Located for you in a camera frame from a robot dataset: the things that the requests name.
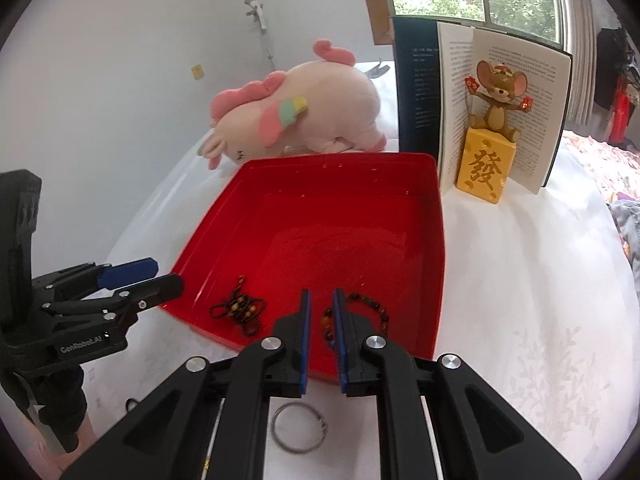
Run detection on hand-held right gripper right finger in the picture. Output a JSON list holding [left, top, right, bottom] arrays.
[[332, 287, 583, 480]]

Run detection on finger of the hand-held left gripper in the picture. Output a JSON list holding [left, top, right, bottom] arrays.
[[32, 258, 159, 307], [42, 273, 185, 334]]

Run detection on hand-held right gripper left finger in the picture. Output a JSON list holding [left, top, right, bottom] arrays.
[[60, 289, 313, 480]]

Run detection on brown round beaded bracelet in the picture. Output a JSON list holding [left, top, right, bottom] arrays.
[[320, 291, 391, 356]]

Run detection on dark knotted beaded bracelet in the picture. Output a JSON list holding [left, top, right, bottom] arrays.
[[209, 275, 267, 336]]

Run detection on red plastic box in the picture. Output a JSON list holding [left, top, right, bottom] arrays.
[[159, 152, 446, 386]]

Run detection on person's left forearm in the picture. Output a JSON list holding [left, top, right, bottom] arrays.
[[20, 402, 97, 480]]

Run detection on white embroidered tablecloth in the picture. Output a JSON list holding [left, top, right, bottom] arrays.
[[85, 60, 636, 480]]

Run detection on mouse on cheese figurine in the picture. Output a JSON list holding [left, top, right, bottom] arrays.
[[456, 60, 535, 206]]

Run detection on pink unicorn plush toy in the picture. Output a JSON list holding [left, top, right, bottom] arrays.
[[196, 39, 388, 171]]

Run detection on open standing book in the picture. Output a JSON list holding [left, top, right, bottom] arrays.
[[390, 15, 573, 196]]

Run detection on grey cloth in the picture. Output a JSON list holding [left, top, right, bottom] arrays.
[[607, 200, 640, 281]]

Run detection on floral blanket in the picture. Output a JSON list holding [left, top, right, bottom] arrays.
[[562, 130, 640, 211]]

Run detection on hanging clothes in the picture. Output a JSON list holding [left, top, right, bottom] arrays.
[[595, 25, 640, 151]]

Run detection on white curtain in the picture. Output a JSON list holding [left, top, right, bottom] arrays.
[[555, 0, 601, 126]]

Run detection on thin metal ring bangle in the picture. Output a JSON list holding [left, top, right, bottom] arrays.
[[271, 401, 329, 454]]

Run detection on metal wall faucet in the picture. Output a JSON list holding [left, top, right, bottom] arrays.
[[243, 0, 277, 68]]

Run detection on wooden window frame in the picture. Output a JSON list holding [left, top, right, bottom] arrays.
[[356, 0, 396, 46]]

